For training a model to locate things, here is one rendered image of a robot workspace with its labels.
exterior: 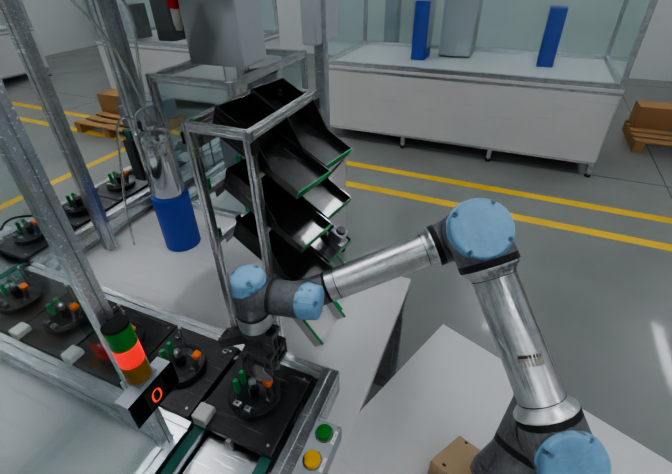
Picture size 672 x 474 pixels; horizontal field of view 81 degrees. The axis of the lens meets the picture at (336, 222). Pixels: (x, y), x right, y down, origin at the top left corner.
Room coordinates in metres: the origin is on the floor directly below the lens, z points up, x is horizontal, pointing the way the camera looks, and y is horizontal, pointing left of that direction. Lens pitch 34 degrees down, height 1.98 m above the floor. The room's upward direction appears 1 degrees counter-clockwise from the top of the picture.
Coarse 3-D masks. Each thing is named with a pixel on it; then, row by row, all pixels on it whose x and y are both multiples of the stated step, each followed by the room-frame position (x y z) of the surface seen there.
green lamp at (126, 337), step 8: (128, 328) 0.50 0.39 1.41; (104, 336) 0.49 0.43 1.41; (112, 336) 0.48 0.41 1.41; (120, 336) 0.49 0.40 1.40; (128, 336) 0.50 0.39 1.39; (136, 336) 0.52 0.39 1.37; (112, 344) 0.48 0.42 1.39; (120, 344) 0.49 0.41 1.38; (128, 344) 0.49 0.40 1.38; (120, 352) 0.48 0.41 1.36
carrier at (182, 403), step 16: (192, 336) 0.85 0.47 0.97; (160, 352) 0.74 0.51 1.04; (176, 352) 0.73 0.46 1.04; (208, 352) 0.79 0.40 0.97; (176, 368) 0.72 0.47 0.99; (192, 368) 0.71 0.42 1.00; (208, 368) 0.73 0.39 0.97; (224, 368) 0.73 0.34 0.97; (192, 384) 0.68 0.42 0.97; (208, 384) 0.68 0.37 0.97; (176, 400) 0.63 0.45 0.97; (192, 400) 0.63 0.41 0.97
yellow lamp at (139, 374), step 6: (144, 360) 0.51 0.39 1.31; (138, 366) 0.49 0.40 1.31; (144, 366) 0.50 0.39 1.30; (150, 366) 0.52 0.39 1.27; (126, 372) 0.48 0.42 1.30; (132, 372) 0.48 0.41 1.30; (138, 372) 0.49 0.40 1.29; (144, 372) 0.50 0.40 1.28; (150, 372) 0.51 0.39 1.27; (126, 378) 0.49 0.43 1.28; (132, 378) 0.48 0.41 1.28; (138, 378) 0.49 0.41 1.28; (144, 378) 0.49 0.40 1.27; (132, 384) 0.48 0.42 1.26
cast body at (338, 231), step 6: (336, 228) 1.01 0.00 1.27; (342, 228) 1.01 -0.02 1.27; (324, 234) 1.03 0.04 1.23; (330, 234) 1.00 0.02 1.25; (336, 234) 0.99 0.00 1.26; (342, 234) 0.99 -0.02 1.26; (324, 240) 1.01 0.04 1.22; (330, 240) 1.00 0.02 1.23; (336, 240) 0.99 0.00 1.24; (342, 240) 1.00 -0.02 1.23; (336, 246) 0.99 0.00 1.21; (342, 246) 0.99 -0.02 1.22
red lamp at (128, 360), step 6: (138, 342) 0.51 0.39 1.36; (132, 348) 0.50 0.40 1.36; (138, 348) 0.51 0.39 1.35; (114, 354) 0.48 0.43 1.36; (120, 354) 0.48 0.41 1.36; (126, 354) 0.49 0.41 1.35; (132, 354) 0.49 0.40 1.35; (138, 354) 0.50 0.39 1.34; (144, 354) 0.52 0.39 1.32; (120, 360) 0.48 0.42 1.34; (126, 360) 0.48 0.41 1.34; (132, 360) 0.49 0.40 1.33; (138, 360) 0.50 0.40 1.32; (120, 366) 0.48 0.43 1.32; (126, 366) 0.48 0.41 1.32; (132, 366) 0.49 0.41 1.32
